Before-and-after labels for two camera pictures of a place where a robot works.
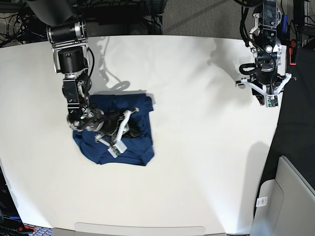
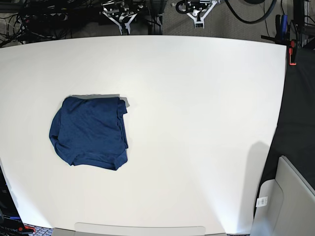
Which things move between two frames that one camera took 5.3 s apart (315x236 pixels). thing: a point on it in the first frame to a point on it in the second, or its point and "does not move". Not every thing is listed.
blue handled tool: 284,23 does not move
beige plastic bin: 284,206 does not move
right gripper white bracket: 276,91 to 202,21
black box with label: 11,223 does not move
